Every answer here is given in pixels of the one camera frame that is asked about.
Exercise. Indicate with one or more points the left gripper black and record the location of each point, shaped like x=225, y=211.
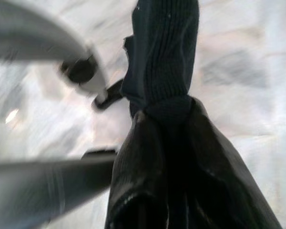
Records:
x=109, y=95

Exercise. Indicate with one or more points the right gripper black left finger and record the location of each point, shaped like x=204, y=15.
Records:
x=138, y=179

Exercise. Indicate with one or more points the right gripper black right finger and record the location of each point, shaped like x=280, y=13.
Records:
x=217, y=186

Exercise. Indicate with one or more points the black printed shirt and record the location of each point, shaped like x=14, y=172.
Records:
x=166, y=59

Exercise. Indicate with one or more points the silver metal clothes rack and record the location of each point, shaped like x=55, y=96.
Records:
x=38, y=190

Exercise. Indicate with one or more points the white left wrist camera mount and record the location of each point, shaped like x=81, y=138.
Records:
x=99, y=71

